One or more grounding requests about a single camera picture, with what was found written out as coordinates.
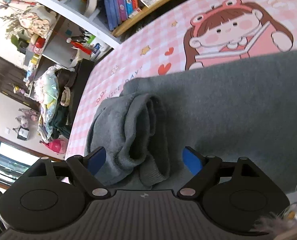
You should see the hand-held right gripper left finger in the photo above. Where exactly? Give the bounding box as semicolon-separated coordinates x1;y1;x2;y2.
25;146;109;200

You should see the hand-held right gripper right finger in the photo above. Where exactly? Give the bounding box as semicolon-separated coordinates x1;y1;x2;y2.
177;146;260;200

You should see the grey sweater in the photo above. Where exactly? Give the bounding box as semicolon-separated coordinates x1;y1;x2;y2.
84;47;297;198

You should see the pile of pastel clothes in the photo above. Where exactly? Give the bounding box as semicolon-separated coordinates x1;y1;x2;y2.
36;65;72;143

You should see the pink bag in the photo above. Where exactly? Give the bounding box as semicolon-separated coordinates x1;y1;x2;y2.
44;139;67;155

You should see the black case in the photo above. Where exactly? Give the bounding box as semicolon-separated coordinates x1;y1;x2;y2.
64;59;95;140

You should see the brown hat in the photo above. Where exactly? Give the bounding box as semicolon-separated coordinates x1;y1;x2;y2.
55;69;77;88

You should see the shiny silver ornament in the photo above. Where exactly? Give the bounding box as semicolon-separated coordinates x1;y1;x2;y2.
280;202;297;225

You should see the green lid white jar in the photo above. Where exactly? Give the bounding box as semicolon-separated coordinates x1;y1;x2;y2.
90;37;109;54

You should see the dark wooden cabinet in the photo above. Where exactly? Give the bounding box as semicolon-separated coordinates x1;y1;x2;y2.
0;52;40;111

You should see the bunch of pens in holder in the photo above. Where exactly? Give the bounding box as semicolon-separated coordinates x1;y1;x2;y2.
76;29;97;44

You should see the pink checked table mat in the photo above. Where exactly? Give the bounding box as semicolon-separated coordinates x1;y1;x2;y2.
64;0;297;180

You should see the floral plush bag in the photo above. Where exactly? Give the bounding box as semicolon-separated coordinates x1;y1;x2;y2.
18;11;52;40

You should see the wooden bookshelf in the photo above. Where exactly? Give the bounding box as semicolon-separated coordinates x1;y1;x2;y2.
7;0;239;48

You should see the row of colourful books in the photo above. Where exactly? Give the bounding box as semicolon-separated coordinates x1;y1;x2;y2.
101;0;144;30

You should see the beige strap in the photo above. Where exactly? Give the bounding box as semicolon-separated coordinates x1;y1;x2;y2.
60;86;72;106

